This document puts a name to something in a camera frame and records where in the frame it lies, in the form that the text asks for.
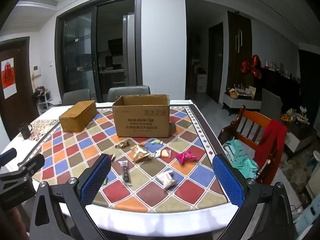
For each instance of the wooden high chair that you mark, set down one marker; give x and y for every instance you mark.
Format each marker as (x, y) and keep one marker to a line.
(250, 122)

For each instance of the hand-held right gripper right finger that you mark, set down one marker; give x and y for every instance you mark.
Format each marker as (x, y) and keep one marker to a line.
(228, 182)

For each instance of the dark room door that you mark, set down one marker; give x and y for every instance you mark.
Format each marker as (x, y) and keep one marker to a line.
(215, 65)

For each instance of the green white candy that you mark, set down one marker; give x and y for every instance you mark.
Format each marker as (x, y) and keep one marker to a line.
(156, 142)

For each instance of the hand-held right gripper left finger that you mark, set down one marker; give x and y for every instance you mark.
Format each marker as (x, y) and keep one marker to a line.
(96, 180)

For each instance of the woven rattan lidded box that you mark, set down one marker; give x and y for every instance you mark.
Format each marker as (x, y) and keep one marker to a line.
(77, 116)

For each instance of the tall dark wardrobe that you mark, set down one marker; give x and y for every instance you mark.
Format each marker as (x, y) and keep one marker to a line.
(238, 62)

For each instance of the gold brown candy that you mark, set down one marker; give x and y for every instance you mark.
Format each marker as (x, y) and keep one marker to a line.
(122, 145)

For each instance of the white shoe rack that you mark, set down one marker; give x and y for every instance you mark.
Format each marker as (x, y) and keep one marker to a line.
(42, 101)

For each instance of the clear packet with cake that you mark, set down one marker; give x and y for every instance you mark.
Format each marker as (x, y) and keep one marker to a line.
(165, 153)

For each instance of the white figurine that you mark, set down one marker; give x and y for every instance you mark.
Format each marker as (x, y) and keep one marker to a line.
(303, 115)

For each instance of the black mug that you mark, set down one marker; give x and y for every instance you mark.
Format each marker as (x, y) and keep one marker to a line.
(25, 131)

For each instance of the bowl of oranges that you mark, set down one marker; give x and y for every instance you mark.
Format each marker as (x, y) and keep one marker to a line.
(287, 117)

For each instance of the red cloth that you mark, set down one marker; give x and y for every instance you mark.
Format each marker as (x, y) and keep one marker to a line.
(273, 142)

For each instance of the black stick snack packet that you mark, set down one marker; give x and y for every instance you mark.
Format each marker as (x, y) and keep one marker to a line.
(125, 172)

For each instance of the white carton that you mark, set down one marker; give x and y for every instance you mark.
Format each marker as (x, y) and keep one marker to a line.
(201, 83)

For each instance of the teal cloth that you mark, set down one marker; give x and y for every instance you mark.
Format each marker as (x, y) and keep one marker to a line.
(241, 157)

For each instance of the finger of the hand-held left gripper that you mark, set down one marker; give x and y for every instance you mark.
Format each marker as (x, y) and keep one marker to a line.
(7, 155)
(32, 164)

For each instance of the red paper door poster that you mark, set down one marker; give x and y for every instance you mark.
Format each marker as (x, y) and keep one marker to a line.
(8, 77)

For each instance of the silver refrigerator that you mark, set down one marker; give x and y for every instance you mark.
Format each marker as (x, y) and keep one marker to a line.
(130, 50)

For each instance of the white low cabinet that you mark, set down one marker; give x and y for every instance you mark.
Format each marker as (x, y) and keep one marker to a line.
(241, 102)

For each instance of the white snack packet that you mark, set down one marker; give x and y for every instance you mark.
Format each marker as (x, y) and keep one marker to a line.
(166, 179)

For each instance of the small green candy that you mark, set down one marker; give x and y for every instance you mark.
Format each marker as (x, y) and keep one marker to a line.
(105, 180)

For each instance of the fruit basket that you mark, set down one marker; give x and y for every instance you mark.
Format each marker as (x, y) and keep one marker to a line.
(233, 94)

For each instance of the white intercom panel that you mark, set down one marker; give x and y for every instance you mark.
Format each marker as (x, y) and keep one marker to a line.
(36, 70)

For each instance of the red foil balloons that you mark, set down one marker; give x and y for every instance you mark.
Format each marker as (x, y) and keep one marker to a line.
(253, 66)

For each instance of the pink snack packet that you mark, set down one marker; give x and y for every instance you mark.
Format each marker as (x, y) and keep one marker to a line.
(186, 157)

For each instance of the dark coffee table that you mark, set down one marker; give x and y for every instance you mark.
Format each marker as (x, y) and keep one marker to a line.
(300, 135)

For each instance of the floral patterned mat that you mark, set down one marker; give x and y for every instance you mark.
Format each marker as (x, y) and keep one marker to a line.
(42, 127)

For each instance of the brown door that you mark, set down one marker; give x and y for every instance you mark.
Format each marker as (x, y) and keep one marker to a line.
(21, 92)

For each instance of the grey dining chair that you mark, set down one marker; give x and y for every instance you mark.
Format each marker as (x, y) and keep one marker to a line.
(76, 97)
(128, 93)
(271, 103)

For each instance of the tan snack packet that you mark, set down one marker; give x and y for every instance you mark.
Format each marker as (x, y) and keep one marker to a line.
(140, 154)

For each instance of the dark framed sliding glass door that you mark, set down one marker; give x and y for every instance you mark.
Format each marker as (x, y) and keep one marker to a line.
(75, 55)

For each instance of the checkered colourful tablecloth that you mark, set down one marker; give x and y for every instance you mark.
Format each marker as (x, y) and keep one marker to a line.
(75, 140)

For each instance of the dark sideboard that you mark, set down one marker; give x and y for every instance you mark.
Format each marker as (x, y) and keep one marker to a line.
(277, 85)

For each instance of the cardboard box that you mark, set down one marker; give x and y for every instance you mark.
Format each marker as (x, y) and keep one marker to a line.
(140, 120)

